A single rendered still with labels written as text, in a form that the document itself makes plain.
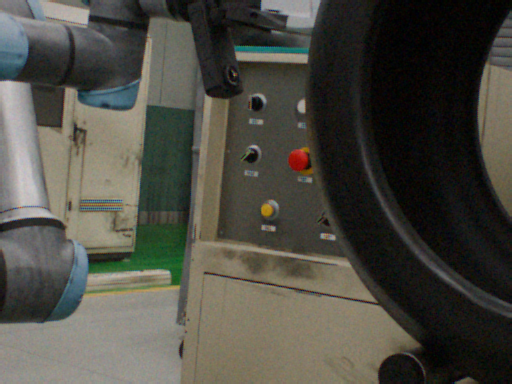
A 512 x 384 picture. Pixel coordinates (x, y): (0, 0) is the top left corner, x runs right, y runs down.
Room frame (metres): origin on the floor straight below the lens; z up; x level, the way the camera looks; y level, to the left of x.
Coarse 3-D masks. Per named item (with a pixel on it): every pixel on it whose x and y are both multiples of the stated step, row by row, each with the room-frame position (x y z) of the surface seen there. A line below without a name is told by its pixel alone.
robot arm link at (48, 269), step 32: (0, 0) 1.52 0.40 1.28; (32, 0) 1.56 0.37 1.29; (0, 96) 1.47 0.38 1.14; (0, 128) 1.45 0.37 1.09; (32, 128) 1.48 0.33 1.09; (0, 160) 1.43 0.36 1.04; (32, 160) 1.45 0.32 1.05; (0, 192) 1.42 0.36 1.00; (32, 192) 1.42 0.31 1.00; (0, 224) 1.38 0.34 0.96; (32, 224) 1.38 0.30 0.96; (32, 256) 1.36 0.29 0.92; (64, 256) 1.39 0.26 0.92; (32, 288) 1.35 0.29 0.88; (64, 288) 1.38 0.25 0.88; (0, 320) 1.34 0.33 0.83; (32, 320) 1.38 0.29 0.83
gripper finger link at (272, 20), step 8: (240, 8) 1.11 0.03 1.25; (248, 8) 1.11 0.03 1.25; (232, 16) 1.11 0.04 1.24; (240, 16) 1.10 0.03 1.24; (248, 16) 1.10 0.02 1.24; (256, 16) 1.10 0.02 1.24; (264, 16) 1.09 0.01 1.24; (272, 16) 1.10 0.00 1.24; (280, 16) 1.09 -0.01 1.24; (256, 24) 1.12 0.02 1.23; (264, 24) 1.09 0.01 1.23; (272, 24) 1.09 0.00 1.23; (280, 24) 1.09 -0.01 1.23
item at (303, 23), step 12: (264, 0) 1.11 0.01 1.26; (276, 0) 1.11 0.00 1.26; (288, 0) 1.10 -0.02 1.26; (300, 0) 1.09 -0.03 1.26; (288, 12) 1.10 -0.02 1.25; (300, 12) 1.09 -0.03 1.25; (312, 12) 1.09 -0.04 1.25; (288, 24) 1.09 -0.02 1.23; (300, 24) 1.09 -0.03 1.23; (312, 24) 1.08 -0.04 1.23
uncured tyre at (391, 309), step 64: (384, 0) 0.94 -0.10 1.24; (448, 0) 1.17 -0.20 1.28; (320, 64) 0.97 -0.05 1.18; (384, 64) 1.13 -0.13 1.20; (448, 64) 1.18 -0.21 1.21; (320, 128) 0.96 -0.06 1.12; (384, 128) 1.14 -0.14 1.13; (448, 128) 1.18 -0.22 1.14; (320, 192) 0.99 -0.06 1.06; (384, 192) 0.92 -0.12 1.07; (448, 192) 1.17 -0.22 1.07; (384, 256) 0.92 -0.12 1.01; (448, 256) 1.13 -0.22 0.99; (448, 320) 0.88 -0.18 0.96
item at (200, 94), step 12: (204, 96) 4.83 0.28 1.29; (192, 180) 4.86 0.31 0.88; (192, 192) 4.86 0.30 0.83; (192, 204) 4.86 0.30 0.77; (192, 216) 4.85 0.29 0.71; (192, 228) 4.85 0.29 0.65; (192, 240) 4.84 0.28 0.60; (180, 288) 4.86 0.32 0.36; (180, 300) 4.85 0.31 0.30; (180, 312) 4.85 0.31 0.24; (180, 324) 4.84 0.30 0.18; (180, 336) 4.86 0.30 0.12; (180, 348) 4.84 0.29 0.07
